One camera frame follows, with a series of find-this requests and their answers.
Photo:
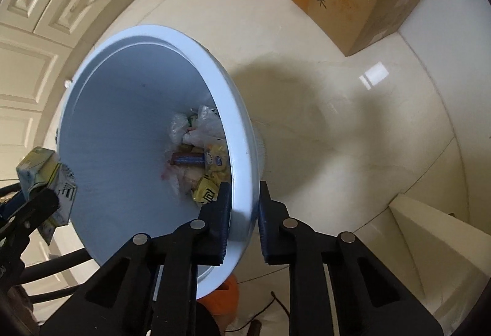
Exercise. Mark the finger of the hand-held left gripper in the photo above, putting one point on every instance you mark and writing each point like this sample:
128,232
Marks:
36,207
9,207

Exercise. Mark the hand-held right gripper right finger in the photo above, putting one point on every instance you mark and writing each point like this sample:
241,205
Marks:
264,223

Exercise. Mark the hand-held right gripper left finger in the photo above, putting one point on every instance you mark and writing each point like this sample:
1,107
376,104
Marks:
222,215

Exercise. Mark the small drink carton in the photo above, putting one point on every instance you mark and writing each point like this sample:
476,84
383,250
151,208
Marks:
38,167

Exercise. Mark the white plastic bin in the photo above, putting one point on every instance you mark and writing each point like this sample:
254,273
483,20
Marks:
126,129

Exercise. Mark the yellow snack packet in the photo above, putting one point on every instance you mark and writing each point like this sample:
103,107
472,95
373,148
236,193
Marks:
205,188

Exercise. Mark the orange plastic object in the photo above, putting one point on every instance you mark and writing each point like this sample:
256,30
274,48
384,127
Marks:
224,294

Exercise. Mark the cream base cabinet run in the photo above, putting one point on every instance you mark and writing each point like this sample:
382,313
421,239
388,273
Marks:
23,64

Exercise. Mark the cream flat board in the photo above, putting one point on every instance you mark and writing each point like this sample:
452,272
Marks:
433,228

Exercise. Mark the black metal frame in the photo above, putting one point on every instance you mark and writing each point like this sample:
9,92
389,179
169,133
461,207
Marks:
50,267

